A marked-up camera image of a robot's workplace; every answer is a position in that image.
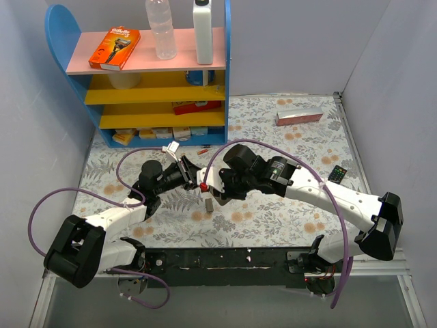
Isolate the grey battery cover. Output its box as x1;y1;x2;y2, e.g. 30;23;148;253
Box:
205;198;214;213

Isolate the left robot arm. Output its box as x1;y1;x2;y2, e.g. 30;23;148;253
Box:
44;156;205;288

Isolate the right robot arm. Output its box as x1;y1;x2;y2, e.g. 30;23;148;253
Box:
219;144;404;265

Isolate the black remote control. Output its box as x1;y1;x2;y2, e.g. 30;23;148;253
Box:
328;165;348;185

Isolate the small boxes row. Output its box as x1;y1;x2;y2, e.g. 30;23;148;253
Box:
109;126;227;148

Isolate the red box on shelf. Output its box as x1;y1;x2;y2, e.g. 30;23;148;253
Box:
171;100;222;115

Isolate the blue shelf unit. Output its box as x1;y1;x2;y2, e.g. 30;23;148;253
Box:
44;1;231;148

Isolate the silver red long box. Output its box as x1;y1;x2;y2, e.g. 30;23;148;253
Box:
275;107;324;126

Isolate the floral table mat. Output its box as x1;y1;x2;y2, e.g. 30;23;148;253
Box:
73;95;367;247

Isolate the blue can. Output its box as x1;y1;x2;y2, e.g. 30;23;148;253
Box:
185;70;215;86

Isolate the white cup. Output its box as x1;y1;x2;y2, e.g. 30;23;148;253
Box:
108;72;141;90

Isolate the orange razor box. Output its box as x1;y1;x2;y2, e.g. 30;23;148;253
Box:
88;26;141;72

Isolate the white plastic bottle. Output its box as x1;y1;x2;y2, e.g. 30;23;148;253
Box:
193;0;213;65

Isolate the clear plastic bottle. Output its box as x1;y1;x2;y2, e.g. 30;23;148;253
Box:
145;0;178;60

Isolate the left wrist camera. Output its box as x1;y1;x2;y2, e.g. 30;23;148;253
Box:
161;141;180;163

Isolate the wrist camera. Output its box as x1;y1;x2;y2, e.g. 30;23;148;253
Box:
197;167;225;193
161;141;180;163

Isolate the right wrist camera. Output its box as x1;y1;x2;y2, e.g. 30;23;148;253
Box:
197;167;225;193

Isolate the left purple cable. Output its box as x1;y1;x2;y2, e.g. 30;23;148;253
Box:
27;146;171;310

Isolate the purple cable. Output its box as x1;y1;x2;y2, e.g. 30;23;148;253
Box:
27;146;171;310
203;139;354;310

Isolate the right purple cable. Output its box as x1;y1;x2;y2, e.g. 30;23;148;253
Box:
203;139;354;310

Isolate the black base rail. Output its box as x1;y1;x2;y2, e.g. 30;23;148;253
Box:
144;247;329;288

